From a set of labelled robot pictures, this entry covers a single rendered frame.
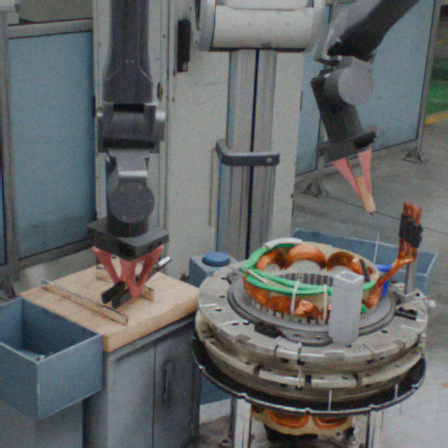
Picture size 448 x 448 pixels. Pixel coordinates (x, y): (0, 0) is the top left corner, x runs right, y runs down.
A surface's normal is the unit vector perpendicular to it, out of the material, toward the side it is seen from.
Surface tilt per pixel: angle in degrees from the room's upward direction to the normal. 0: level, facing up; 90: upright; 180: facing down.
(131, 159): 8
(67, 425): 90
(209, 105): 90
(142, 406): 90
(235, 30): 111
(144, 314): 0
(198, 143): 90
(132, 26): 98
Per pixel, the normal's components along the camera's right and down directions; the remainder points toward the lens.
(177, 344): 0.76, 0.26
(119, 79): 0.16, 0.48
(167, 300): 0.04, -0.93
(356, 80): 0.27, 0.09
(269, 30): 0.14, 0.67
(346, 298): -0.61, 0.26
